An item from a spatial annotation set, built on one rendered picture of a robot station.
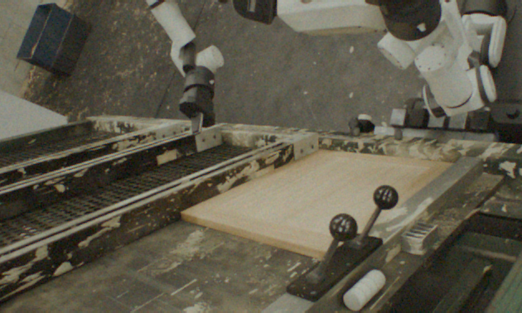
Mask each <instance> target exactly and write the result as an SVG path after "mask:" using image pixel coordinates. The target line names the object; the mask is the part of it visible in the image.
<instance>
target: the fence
mask: <svg viewBox="0 0 522 313"><path fill-rule="evenodd" d="M482 173H483V158H481V157H472V156H462V157H461V158H459V159H458V160H457V161H455V162H454V163H453V165H451V166H450V167H448V168H447V169H446V170H445V171H443V172H442V173H440V174H439V175H438V176H436V177H435V178H434V179H433V180H432V181H431V182H428V183H427V184H426V185H425V186H424V187H423V188H421V189H420V190H419V191H417V192H416V193H415V194H413V195H412V196H411V197H409V198H408V199H407V200H405V201H404V202H403V203H402V204H401V205H400V206H398V207H396V208H395V209H394V210H393V211H392V212H390V213H389V214H388V215H386V216H385V217H384V218H382V219H381V220H380V221H378V222H377V223H376V224H375V225H374V226H373V227H372V229H371V230H370V232H369V234H368V235H370V236H375V237H378V238H382V239H383V240H384V244H382V245H381V246H380V247H379V248H377V249H376V250H375V251H374V252H373V253H372V254H371V255H370V256H369V257H368V258H366V259H365V260H364V261H363V262H362V263H361V264H359V265H358V266H357V267H356V268H355V269H353V271H351V272H350V273H349V274H348V275H346V276H345V277H344V278H343V279H342V280H340V281H339V282H338V283H337V284H336V285H335V286H334V287H333V288H332V289H330V290H329V291H328V292H327V293H326V294H325V295H324V296H321V297H320V298H319V299H318V300H317V301H316V302H311V301H309V300H306V299H303V298H301V297H299V296H294V295H292V294H289V293H287V292H286V293H285V294H284V295H283V296H281V297H280V298H278V299H277V300H276V301H275V302H274V303H273V304H272V305H270V306H269V307H267V308H266V309H265V310H264V311H261V312H260V313H333V312H334V311H336V310H337V309H338V308H340V307H341V306H342V305H343V304H344V303H345V302H344V295H345V294H346V293H347V292H348V291H349V290H350V289H351V288H352V287H353V286H354V285H355V284H356V283H357V282H358V281H359V280H360V279H361V278H362V277H364V276H365V275H366V274H367V273H369V272H372V270H380V269H381V268H382V267H383V266H384V265H385V264H386V263H388V262H389V261H390V260H391V259H392V258H393V257H394V255H395V254H396V253H397V252H399V251H401V235H402V234H403V233H404V232H406V231H407V230H408V229H409V228H410V227H411V226H412V224H415V223H416V222H417V221H418V222H423V223H427V224H429V223H430V222H432V221H433V220H434V219H435V218H436V217H437V216H438V215H440V214H441V213H442V212H443V210H444V209H445V208H446V207H447V206H449V205H450V204H451V203H452V202H453V201H454V200H455V199H456V198H457V197H458V196H459V195H460V194H461V193H462V192H463V191H464V190H466V189H467V188H468V187H469V186H470V185H471V184H472V183H473V182H474V181H475V180H476V178H478V177H479V176H480V175H481V174H482Z"/></svg>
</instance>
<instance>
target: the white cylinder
mask: <svg viewBox="0 0 522 313"><path fill-rule="evenodd" d="M384 284H385V276H384V275H383V274H382V273H381V272H379V270H372V272H369V273H367V274H366V275H365V276H364V277H362V278H361V279H360V280H359V281H358V282H357V283H356V284H355V285H354V286H353V287H352V288H351V289H350V290H349V291H348V292H347V293H346V294H345V295H344V302H345V304H346V306H347V307H348V308H349V309H351V310H352V311H359V310H360V309H361V308H362V307H363V306H364V305H365V304H366V302H367V301H368V300H370V299H371V298H372V297H373V296H374V295H375V294H376V293H377V292H378V291H379V290H380V289H381V288H382V286H383V285H384Z"/></svg>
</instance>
